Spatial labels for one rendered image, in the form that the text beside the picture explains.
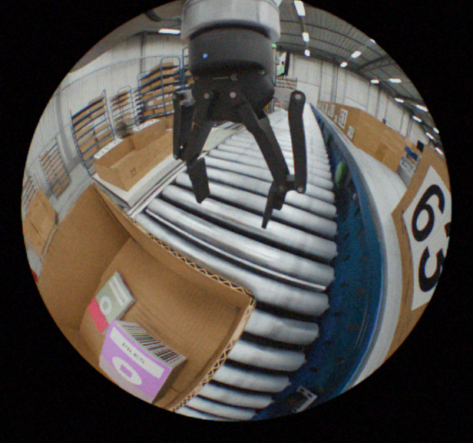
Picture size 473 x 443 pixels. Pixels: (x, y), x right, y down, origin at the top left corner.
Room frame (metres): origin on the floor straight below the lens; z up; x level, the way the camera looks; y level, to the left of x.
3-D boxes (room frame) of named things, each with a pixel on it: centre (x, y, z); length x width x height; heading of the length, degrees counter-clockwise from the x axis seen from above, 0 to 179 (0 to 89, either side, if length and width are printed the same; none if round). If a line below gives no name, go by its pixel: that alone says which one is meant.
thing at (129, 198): (0.83, 0.41, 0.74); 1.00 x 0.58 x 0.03; 157
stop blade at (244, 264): (0.12, 0.04, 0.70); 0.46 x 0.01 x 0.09; 64
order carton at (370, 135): (0.55, -0.68, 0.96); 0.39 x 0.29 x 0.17; 154
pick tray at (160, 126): (0.79, 0.40, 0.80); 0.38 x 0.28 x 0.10; 65
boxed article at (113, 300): (-0.05, 0.26, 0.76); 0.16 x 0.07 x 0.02; 146
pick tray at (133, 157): (0.49, 0.50, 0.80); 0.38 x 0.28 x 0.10; 69
